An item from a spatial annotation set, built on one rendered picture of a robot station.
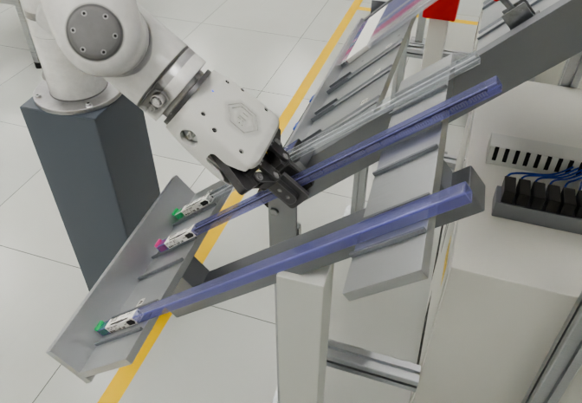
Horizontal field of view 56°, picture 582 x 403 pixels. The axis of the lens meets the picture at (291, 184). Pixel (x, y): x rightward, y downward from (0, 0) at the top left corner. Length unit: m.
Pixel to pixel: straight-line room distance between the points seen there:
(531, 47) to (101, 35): 0.48
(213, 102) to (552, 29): 0.40
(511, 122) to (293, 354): 0.79
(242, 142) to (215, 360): 1.05
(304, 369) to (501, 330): 0.41
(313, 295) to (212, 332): 0.96
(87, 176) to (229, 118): 0.76
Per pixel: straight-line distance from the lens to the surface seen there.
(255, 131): 0.59
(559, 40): 0.72
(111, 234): 1.41
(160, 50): 0.57
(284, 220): 0.91
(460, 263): 0.97
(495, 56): 0.73
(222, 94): 0.60
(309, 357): 0.78
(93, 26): 0.50
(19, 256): 1.98
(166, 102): 0.57
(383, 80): 0.96
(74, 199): 1.39
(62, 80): 1.22
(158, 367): 1.58
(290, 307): 0.70
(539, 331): 1.06
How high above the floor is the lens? 1.31
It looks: 40 degrees down
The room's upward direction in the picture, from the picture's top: straight up
